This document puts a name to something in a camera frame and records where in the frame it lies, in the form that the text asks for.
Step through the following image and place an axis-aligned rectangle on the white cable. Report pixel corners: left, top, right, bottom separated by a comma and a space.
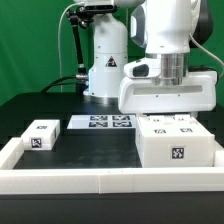
57, 1, 84, 94

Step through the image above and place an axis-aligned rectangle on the white door panel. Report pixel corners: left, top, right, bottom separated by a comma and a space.
137, 115, 177, 136
174, 114, 208, 136

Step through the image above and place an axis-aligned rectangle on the white cabinet top block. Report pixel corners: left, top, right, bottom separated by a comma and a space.
21, 120, 60, 151

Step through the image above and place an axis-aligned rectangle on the white cabinet body box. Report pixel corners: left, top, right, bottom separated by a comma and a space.
135, 116, 215, 168

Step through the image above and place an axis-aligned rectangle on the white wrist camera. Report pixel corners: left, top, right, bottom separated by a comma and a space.
124, 59, 161, 79

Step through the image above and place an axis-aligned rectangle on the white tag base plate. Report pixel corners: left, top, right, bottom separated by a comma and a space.
67, 115, 136, 130

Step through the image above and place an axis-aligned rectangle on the white U-shaped fence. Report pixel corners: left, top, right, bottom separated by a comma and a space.
0, 138, 224, 195

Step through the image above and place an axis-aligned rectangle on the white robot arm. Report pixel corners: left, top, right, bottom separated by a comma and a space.
83, 0, 219, 114

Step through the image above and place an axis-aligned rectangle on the black cable bundle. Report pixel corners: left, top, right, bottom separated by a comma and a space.
40, 75, 90, 94

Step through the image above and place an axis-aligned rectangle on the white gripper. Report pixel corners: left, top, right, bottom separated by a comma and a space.
118, 71, 217, 114

